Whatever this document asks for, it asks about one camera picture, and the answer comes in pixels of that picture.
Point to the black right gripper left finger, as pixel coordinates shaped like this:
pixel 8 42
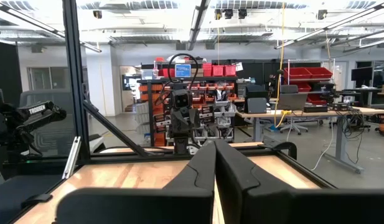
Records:
pixel 148 205

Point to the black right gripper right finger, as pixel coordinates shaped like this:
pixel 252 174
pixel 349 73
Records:
pixel 272 205

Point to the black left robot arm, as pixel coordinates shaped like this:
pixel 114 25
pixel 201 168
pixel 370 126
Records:
pixel 180 146

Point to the black shelving rack orange bins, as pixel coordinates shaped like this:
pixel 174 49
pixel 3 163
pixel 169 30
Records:
pixel 191 80

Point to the blue and white sign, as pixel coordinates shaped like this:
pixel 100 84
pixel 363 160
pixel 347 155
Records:
pixel 183 70

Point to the small red storage bin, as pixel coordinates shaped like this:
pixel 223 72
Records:
pixel 218 71
pixel 230 70
pixel 207 70

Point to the grey box device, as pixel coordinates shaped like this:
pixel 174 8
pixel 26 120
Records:
pixel 256 105

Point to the grey office chair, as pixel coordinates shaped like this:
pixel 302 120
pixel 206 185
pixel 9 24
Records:
pixel 292 126

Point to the silver aluminium bar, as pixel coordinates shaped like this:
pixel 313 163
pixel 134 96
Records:
pixel 71 158

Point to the wooden top grey-leg desk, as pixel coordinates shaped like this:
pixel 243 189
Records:
pixel 319 112

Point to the grey laptop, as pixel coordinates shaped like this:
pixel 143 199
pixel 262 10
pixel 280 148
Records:
pixel 292 101

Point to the small black table clip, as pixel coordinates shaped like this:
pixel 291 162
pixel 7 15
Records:
pixel 37 198

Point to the black ceiling spotlight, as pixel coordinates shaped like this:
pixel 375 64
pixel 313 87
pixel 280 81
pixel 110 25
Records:
pixel 242 13
pixel 228 13

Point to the large red storage bin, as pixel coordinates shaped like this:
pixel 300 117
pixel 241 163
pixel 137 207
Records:
pixel 320 72
pixel 296 73

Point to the black computer monitor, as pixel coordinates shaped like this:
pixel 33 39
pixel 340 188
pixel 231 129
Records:
pixel 362 77

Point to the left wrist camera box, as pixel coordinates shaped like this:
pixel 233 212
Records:
pixel 181 99

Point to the black arched frame bracket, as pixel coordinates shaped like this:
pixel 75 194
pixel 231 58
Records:
pixel 283 144

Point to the black aluminium table frame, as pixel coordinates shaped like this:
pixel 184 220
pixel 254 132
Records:
pixel 74 77

